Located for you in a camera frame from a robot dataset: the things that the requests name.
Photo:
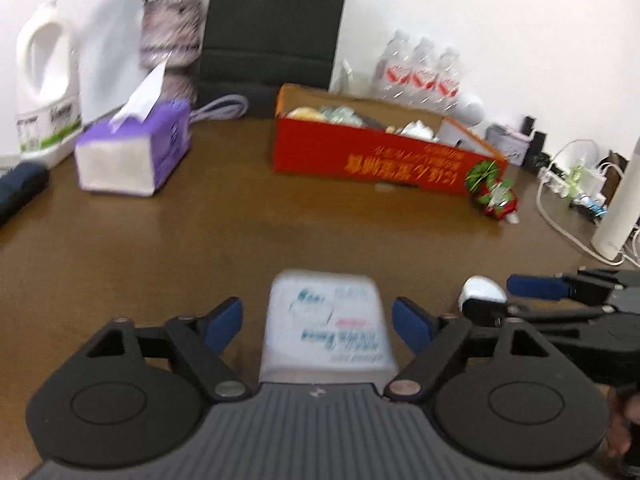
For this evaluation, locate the fuzzy purple vase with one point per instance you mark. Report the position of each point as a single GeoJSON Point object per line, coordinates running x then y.
{"type": "Point", "coordinates": [170, 35]}

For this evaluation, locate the translucent plastic jar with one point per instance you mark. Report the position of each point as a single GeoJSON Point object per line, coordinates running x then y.
{"type": "Point", "coordinates": [325, 330]}

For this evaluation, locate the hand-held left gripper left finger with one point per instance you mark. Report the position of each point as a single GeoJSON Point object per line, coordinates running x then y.
{"type": "Point", "coordinates": [225, 325]}

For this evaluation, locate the white power strip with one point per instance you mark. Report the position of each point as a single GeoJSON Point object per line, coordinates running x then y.
{"type": "Point", "coordinates": [555, 180]}

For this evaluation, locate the white detergent bottle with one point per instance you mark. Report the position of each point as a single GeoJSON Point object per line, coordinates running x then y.
{"type": "Point", "coordinates": [55, 110]}

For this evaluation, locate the white charger block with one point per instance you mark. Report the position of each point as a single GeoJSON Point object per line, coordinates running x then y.
{"type": "Point", "coordinates": [597, 180]}

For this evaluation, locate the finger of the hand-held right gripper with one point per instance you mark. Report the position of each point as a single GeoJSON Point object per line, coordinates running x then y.
{"type": "Point", "coordinates": [537, 286]}
{"type": "Point", "coordinates": [550, 316]}

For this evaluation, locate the water bottle red label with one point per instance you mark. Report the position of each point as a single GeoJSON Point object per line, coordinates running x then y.
{"type": "Point", "coordinates": [450, 82]}
{"type": "Point", "coordinates": [422, 80]}
{"type": "Point", "coordinates": [392, 75]}

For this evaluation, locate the green spray bottle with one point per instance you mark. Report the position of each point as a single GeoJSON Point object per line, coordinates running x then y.
{"type": "Point", "coordinates": [579, 177]}

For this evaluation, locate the dark folded umbrella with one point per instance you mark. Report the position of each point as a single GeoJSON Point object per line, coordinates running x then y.
{"type": "Point", "coordinates": [20, 185]}

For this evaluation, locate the alpaca plush toy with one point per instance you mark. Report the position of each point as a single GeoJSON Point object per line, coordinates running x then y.
{"type": "Point", "coordinates": [305, 114]}

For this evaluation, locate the small black box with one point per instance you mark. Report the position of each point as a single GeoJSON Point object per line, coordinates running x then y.
{"type": "Point", "coordinates": [536, 150]}
{"type": "Point", "coordinates": [529, 125]}

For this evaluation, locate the grey tin box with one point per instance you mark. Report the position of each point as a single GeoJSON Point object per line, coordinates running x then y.
{"type": "Point", "coordinates": [507, 142]}

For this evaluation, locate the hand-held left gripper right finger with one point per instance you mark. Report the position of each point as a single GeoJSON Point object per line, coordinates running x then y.
{"type": "Point", "coordinates": [412, 325]}

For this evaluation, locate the white tissue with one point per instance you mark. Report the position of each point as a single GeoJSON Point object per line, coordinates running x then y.
{"type": "Point", "coordinates": [417, 130]}

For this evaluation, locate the red cardboard box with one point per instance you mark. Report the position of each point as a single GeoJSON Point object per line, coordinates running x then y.
{"type": "Point", "coordinates": [350, 155]}

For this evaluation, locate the purple tissue pack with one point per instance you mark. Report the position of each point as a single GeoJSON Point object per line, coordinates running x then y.
{"type": "Point", "coordinates": [165, 140]}

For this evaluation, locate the person's right hand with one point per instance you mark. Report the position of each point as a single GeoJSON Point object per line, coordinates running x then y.
{"type": "Point", "coordinates": [622, 425]}

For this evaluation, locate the red green festive decoration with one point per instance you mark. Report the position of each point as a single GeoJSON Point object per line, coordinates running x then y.
{"type": "Point", "coordinates": [495, 195]}

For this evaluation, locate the white thermos bottle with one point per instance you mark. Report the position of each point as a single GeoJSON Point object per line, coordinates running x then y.
{"type": "Point", "coordinates": [620, 210]}

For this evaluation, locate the white robot speaker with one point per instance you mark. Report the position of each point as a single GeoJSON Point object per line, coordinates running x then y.
{"type": "Point", "coordinates": [470, 107]}

